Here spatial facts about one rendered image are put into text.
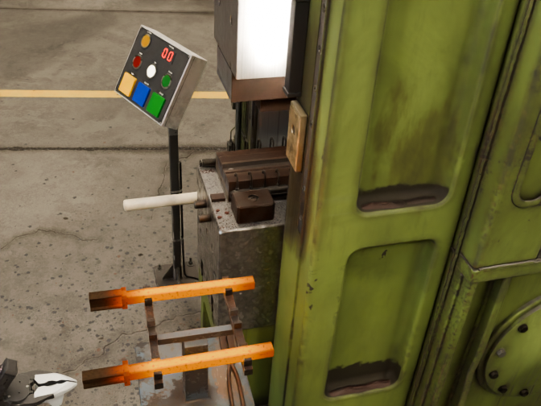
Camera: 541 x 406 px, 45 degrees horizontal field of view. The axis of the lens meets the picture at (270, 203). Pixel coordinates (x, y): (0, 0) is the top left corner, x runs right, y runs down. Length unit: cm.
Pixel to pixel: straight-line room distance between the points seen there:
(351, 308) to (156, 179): 203
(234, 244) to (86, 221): 165
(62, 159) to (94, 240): 81
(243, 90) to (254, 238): 46
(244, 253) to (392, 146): 61
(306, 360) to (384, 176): 66
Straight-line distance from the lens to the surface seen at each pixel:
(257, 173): 209
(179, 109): 243
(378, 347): 226
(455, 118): 176
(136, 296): 172
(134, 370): 156
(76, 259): 332
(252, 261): 208
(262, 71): 183
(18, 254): 342
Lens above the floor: 215
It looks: 36 degrees down
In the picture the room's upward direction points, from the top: 4 degrees clockwise
